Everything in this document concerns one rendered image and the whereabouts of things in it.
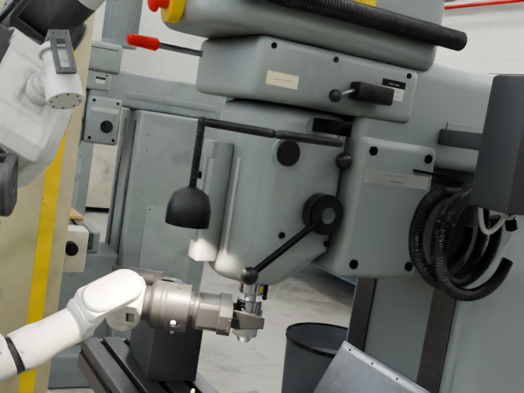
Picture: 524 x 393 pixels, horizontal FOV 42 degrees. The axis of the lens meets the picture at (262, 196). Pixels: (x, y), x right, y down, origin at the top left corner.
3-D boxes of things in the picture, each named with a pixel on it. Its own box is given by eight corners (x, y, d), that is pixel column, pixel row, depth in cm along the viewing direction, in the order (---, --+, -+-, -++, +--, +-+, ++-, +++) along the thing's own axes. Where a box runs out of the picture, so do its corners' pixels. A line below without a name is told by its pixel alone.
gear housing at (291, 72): (252, 97, 105) (262, 32, 104) (191, 91, 126) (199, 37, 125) (413, 125, 122) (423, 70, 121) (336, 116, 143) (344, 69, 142)
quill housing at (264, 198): (235, 292, 112) (265, 100, 108) (187, 260, 130) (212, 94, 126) (328, 293, 121) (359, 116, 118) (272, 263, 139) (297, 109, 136)
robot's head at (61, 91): (33, 112, 122) (58, 90, 117) (24, 63, 125) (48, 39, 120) (65, 116, 127) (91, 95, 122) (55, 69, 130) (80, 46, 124)
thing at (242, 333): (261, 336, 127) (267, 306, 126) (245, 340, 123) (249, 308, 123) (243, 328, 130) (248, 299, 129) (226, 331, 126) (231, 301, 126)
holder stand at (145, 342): (146, 381, 157) (158, 299, 155) (128, 347, 177) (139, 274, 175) (196, 381, 162) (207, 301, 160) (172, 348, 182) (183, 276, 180)
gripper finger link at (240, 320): (262, 331, 124) (228, 326, 124) (265, 314, 124) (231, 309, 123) (263, 334, 123) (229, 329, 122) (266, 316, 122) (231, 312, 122)
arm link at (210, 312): (235, 299, 119) (168, 290, 118) (226, 352, 120) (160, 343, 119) (233, 282, 132) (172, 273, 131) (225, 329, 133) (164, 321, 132)
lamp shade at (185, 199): (155, 219, 109) (161, 182, 109) (189, 219, 115) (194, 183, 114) (184, 229, 104) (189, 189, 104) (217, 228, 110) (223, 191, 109)
